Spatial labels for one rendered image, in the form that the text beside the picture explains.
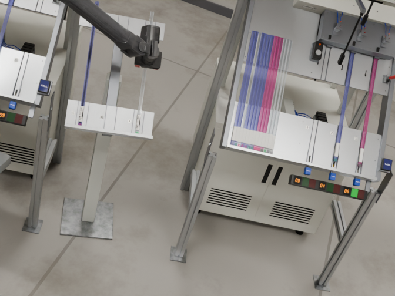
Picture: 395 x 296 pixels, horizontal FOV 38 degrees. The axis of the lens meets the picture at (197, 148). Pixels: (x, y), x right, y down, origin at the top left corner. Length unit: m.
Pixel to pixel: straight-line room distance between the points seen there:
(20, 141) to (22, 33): 0.55
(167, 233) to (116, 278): 0.41
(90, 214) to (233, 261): 0.74
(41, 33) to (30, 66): 0.68
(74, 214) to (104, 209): 0.16
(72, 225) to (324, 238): 1.37
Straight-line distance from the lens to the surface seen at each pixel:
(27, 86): 2.42
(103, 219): 2.93
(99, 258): 2.78
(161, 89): 4.02
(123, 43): 2.08
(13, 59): 2.46
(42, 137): 2.50
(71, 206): 2.97
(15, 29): 3.10
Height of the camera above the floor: 2.08
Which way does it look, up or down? 36 degrees down
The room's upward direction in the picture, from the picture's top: 17 degrees clockwise
